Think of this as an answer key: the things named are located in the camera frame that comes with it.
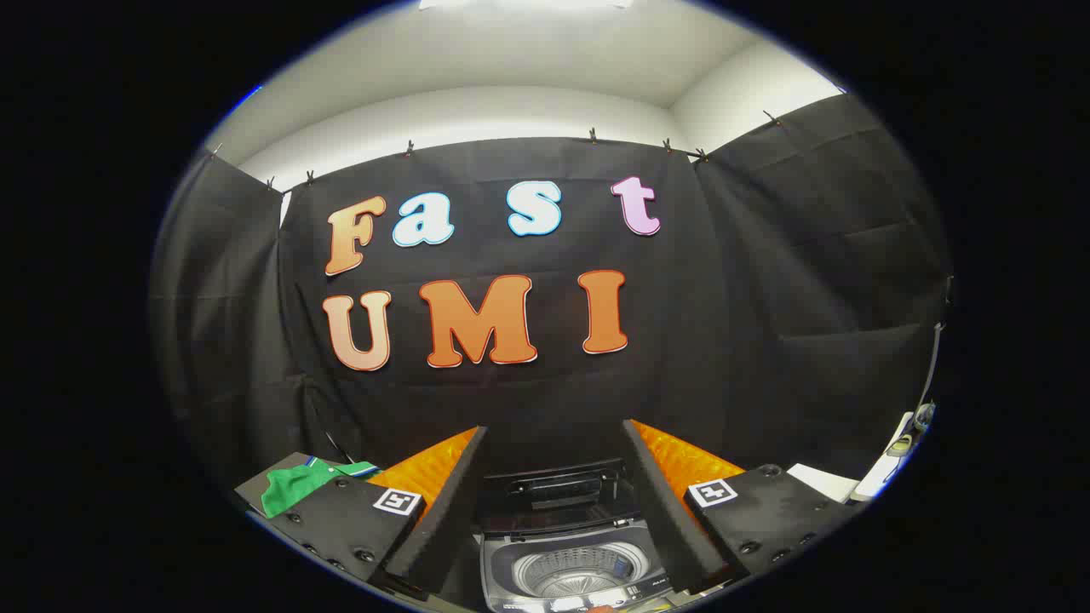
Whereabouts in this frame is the grey hanging strap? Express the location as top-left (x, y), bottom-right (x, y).
top-left (918, 277), bottom-right (952, 431)

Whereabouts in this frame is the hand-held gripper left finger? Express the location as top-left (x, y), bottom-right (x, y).
top-left (255, 426), bottom-right (489, 599)

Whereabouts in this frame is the white board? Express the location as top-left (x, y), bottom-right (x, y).
top-left (788, 463), bottom-right (861, 504)

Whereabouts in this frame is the green polo shirt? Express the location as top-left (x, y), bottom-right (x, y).
top-left (261, 457), bottom-right (382, 518)

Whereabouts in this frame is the grey washing machine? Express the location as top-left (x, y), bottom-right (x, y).
top-left (475, 460), bottom-right (682, 613)

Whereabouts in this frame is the white plastic device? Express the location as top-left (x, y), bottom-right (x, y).
top-left (852, 412), bottom-right (917, 501)

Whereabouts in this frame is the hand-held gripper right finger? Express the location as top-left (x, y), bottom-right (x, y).
top-left (622, 419), bottom-right (857, 597)

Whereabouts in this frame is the grey platform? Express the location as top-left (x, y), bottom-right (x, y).
top-left (234, 453), bottom-right (341, 516)

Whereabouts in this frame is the black backdrop cloth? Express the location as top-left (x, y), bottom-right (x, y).
top-left (149, 94), bottom-right (953, 503)

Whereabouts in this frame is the dark glass washing machine lid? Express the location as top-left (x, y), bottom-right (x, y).
top-left (479, 460), bottom-right (641, 535)

